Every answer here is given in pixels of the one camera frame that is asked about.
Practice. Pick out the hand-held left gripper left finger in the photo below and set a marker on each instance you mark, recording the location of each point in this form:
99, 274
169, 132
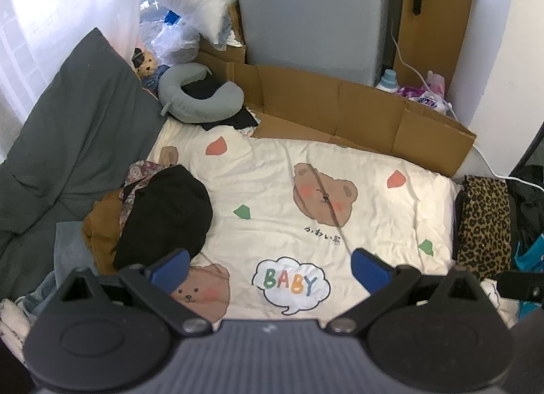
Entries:
170, 270

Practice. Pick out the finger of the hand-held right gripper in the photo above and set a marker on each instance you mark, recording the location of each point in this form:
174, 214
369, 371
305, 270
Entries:
520, 287

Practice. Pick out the plush bear toy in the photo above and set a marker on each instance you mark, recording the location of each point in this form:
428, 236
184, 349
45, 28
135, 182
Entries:
144, 62

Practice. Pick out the low folded cardboard sheet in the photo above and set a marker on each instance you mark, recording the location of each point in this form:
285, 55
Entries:
361, 113

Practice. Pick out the clear plastic bag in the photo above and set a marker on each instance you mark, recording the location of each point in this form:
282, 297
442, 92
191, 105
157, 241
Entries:
174, 41

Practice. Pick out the white bear print bedsheet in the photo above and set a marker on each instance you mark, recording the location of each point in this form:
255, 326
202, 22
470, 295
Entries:
263, 173

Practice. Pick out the teal bag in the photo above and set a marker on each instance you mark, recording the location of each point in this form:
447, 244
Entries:
531, 258

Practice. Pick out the tall cardboard sheet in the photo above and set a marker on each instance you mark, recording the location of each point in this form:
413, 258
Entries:
442, 37

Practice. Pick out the pink packet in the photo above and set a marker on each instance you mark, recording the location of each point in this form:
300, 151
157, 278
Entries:
435, 84

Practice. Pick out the grey neck pillow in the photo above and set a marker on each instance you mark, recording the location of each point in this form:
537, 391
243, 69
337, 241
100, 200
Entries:
199, 109

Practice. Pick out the dark cloth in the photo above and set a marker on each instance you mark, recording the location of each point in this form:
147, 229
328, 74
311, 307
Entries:
529, 202

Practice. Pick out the small floral cloth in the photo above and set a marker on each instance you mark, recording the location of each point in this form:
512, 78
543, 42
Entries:
250, 126

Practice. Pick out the floral garment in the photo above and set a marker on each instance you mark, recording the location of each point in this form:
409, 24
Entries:
140, 177

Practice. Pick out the white fuzzy garment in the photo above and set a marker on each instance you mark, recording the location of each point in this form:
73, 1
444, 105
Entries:
12, 326

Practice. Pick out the blue detergent bottle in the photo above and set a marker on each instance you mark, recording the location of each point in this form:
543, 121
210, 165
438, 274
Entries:
387, 81

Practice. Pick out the black cloth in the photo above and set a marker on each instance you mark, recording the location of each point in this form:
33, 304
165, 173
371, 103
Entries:
229, 120

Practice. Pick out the blue jeans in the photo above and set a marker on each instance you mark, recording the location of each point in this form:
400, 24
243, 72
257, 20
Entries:
38, 296

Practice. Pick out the grey duvet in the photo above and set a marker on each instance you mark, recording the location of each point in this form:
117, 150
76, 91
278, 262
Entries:
72, 134

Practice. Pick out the light grey garment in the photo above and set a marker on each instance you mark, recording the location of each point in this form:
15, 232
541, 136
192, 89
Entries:
72, 249

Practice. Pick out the leopard print garment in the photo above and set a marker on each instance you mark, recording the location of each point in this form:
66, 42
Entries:
484, 224

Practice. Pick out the purple packet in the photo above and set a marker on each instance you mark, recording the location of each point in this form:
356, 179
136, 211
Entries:
423, 100

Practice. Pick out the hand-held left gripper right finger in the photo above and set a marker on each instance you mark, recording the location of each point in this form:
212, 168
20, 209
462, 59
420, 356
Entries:
369, 270

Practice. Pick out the brown garment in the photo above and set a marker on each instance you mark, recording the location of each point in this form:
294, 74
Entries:
102, 232

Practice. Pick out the white printed cloth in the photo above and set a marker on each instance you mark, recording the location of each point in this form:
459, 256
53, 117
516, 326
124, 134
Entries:
497, 300

